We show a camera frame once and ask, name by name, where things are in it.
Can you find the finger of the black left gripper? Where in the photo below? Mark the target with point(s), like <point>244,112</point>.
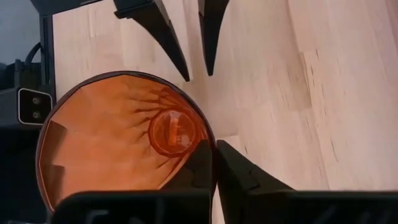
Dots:
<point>161,34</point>
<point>211,31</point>

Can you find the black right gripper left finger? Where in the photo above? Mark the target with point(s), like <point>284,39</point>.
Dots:
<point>199,171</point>

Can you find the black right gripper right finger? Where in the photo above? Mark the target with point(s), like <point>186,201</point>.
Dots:
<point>239,186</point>

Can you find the red faceted plastic tumbler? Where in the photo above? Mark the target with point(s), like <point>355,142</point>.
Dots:
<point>109,140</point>

